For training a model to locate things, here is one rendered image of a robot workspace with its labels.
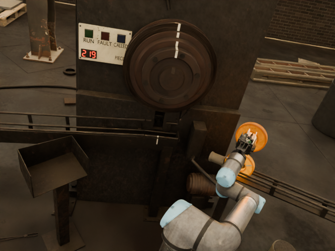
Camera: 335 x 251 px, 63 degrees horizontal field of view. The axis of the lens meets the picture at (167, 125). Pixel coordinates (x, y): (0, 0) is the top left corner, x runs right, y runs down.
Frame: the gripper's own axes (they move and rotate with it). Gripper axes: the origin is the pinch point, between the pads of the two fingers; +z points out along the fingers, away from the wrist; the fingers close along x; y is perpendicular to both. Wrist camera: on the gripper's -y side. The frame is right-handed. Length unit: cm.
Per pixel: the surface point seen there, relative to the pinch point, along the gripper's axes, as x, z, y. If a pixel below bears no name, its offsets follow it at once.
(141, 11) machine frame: 70, 2, 42
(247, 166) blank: -4.1, -4.7, -19.1
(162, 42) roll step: 50, -8, 37
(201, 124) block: 29.1, 3.6, -13.7
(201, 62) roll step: 33.6, 0.9, 28.1
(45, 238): 83, -85, -73
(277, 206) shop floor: -34, 43, -107
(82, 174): 63, -59, -17
